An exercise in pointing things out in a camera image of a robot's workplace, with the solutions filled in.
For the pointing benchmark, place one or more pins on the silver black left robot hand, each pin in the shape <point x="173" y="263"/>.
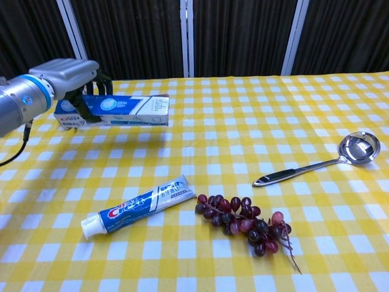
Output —
<point x="67" y="76"/>

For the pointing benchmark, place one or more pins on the blue white toothpaste box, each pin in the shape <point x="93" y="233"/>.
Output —
<point x="130" y="109"/>

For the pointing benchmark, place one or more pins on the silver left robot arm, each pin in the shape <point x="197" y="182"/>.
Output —
<point x="18" y="100"/>

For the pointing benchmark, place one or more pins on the blue white toothpaste tube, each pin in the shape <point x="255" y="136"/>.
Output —
<point x="139" y="207"/>

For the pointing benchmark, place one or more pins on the yellow white checkered tablecloth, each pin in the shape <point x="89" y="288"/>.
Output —
<point x="212" y="152"/>

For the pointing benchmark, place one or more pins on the purple plastic grape bunch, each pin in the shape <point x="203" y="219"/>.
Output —
<point x="243" y="222"/>

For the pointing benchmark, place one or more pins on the white partition frame post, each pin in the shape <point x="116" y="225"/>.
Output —
<point x="187" y="38"/>
<point x="293" y="36"/>
<point x="73" y="30"/>

